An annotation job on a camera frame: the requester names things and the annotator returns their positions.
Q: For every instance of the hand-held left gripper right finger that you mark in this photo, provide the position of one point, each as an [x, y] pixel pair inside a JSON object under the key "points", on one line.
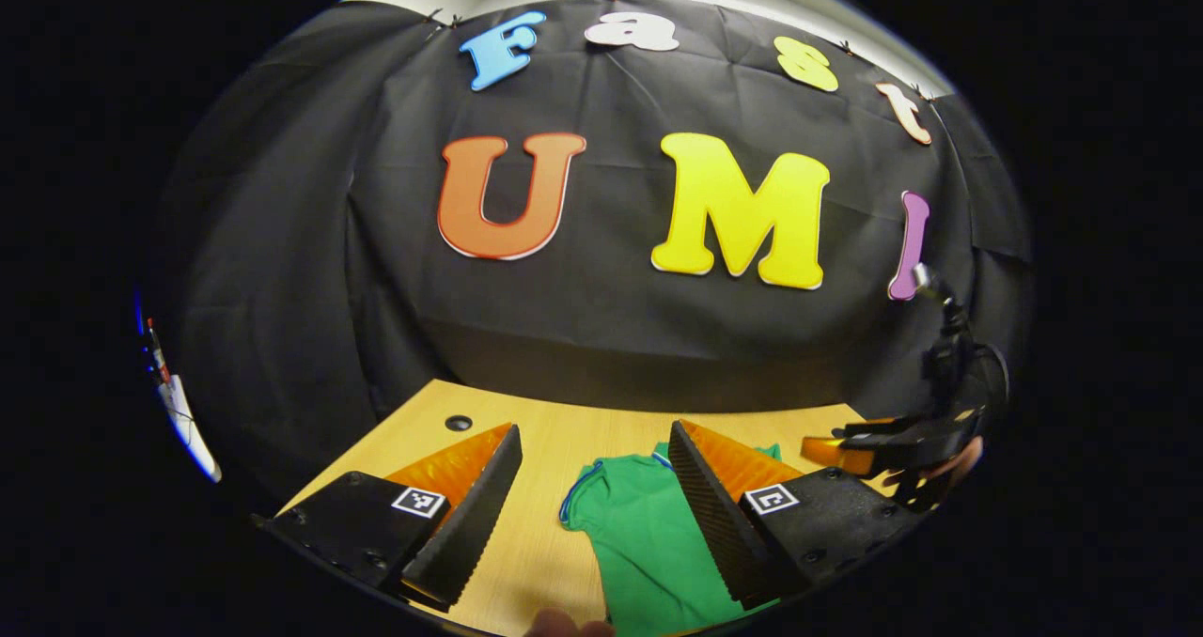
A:
{"points": [[719, 529]]}

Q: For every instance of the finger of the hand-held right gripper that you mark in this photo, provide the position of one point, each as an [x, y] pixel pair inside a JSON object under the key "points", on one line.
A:
{"points": [[827, 451], [902, 428]]}

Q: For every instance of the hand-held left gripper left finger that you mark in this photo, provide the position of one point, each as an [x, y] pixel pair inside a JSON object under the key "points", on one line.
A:
{"points": [[475, 524]]}

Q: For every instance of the green T-shirt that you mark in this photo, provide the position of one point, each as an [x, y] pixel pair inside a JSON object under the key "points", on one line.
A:
{"points": [[648, 543]]}

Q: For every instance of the black backdrop cloth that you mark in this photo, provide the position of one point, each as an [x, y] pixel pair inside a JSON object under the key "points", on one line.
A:
{"points": [[376, 242]]}

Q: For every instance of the white panel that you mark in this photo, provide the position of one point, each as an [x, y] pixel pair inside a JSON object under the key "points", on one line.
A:
{"points": [[186, 426]]}

